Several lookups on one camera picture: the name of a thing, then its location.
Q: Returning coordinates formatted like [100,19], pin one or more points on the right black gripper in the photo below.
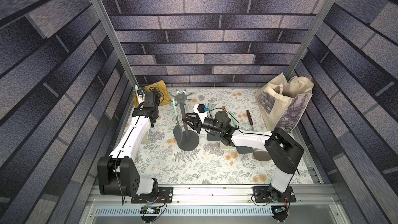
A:
[197,121]

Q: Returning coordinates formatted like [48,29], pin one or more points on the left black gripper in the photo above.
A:
[138,109]

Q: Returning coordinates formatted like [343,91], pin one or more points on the grey utensil rack stand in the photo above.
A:
[190,139]

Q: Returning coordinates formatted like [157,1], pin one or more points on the green handle dark utensil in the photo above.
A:
[177,131]

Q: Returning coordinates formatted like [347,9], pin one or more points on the green handle grey turner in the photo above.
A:
[244,149]

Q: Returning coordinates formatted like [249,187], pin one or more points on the green handle grey spoon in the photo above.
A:
[259,154]

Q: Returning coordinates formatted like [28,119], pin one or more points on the green handle cream utensil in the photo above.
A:
[174,108]

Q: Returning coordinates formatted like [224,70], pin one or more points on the wooden handle white spatula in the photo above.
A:
[225,147]

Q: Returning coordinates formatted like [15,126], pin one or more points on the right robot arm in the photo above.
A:
[284,151]

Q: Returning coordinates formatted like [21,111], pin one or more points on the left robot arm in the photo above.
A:
[117,173]

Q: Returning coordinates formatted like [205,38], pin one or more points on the yellow chips bag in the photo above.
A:
[160,87]

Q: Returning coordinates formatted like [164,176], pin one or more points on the canvas tote bag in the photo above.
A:
[283,103]

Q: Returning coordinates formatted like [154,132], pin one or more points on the left circuit board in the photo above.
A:
[150,210]

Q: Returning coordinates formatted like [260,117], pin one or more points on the circuit board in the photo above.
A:
[150,210]
[280,213]

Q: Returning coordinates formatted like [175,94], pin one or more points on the right circuit board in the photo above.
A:
[280,213]

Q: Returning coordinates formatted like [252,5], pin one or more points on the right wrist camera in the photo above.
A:
[201,110]

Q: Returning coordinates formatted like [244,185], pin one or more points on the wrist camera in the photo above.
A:
[140,92]
[201,110]

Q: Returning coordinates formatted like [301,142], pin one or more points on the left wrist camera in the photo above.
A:
[140,92]

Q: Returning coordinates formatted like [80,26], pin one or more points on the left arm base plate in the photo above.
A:
[161,195]

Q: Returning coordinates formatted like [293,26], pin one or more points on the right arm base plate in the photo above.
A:
[265,194]

